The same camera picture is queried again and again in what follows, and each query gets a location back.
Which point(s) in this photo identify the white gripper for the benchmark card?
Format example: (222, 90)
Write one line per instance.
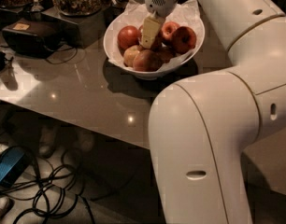
(161, 3)

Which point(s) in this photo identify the red apple with sticker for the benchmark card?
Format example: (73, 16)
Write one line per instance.
(157, 42)

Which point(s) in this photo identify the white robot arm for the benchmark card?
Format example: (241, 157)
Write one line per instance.
(199, 126)

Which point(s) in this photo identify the red apple back middle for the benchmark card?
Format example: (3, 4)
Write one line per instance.
(167, 30)

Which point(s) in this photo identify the red apple far left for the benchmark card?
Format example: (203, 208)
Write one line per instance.
(127, 37)

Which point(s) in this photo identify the red apple under centre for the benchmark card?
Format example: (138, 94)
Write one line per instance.
(166, 54)

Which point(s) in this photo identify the red apple far right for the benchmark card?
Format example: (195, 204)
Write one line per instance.
(183, 39)

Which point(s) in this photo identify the yellowish apple front left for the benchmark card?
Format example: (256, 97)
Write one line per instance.
(132, 55)

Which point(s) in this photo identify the white paper bowl liner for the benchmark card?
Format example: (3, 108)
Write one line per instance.
(186, 14)

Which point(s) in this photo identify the red apple front centre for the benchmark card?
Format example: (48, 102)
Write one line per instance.
(147, 61)

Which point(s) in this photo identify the white ceramic bowl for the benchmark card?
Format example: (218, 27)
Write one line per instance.
(143, 73)

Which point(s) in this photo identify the dark display riser block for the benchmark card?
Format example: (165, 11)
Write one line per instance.
(81, 31)

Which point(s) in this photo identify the metal serving scoop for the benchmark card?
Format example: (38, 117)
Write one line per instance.
(36, 7)

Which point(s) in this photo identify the black headset on table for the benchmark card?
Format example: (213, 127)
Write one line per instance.
(33, 38)

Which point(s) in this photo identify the blue device on floor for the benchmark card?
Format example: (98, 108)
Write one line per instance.
(13, 162)

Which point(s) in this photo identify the white shoe on floor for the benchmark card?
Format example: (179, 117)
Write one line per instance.
(4, 204)

